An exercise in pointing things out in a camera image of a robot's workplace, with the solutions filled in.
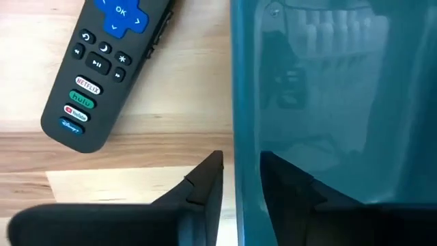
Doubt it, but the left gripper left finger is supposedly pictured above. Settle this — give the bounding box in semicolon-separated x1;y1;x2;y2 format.
6;150;225;246

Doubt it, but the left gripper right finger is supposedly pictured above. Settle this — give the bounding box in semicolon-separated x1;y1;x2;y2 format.
259;151;437;246

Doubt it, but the blue plastic bin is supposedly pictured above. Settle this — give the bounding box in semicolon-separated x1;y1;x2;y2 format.
230;0;437;246

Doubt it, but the black Roku remote control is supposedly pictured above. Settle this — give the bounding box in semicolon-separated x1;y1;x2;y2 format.
40;0;177;154

